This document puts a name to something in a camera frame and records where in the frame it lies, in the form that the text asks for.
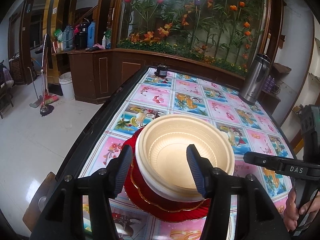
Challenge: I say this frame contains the red glass scalloped plate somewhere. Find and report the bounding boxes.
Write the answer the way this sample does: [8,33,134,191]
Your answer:
[121,127,212,223]

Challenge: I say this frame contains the purple spray cans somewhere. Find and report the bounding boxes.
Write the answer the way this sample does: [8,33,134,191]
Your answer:
[263,75,275,93]

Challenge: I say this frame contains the stainless steel thermos jug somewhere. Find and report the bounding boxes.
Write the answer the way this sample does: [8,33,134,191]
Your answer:
[238,54,271,105]

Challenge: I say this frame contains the white plastic bucket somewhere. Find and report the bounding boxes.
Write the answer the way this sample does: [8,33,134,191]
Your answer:
[59,72,74,101]

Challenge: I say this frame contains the person's right hand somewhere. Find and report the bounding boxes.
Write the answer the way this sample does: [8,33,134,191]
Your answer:
[283,188,320,231]

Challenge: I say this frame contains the black mop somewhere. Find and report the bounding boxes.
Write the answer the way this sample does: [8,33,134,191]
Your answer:
[40,34,54,116]

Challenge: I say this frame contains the broom with red bristles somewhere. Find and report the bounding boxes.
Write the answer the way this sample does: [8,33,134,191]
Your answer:
[28,34,53,112]

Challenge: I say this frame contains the artificial flower display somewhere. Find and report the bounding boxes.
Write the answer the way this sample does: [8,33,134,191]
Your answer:
[117,0,266,76]

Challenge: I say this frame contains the brown wooden cabinet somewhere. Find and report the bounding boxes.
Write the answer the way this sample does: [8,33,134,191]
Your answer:
[52,48,282,116]

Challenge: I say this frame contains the white foam plate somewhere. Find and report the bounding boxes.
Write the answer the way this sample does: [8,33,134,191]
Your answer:
[135,138,204,203]

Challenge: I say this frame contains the blue water jug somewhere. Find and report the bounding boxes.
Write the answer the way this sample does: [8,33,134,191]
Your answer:
[87,21,95,48]

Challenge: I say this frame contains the small black jar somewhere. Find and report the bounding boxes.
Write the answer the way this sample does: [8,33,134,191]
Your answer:
[154,64,168,78]

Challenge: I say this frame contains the beige plastic bowl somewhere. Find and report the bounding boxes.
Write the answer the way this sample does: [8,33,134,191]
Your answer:
[135,114,235,202]

